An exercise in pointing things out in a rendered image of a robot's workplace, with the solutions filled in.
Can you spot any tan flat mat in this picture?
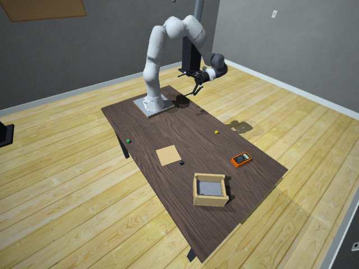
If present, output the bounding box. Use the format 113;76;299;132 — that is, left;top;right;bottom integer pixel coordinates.
156;145;181;166

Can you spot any tan wooden crate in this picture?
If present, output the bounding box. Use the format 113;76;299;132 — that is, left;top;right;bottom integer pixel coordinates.
193;174;229;207

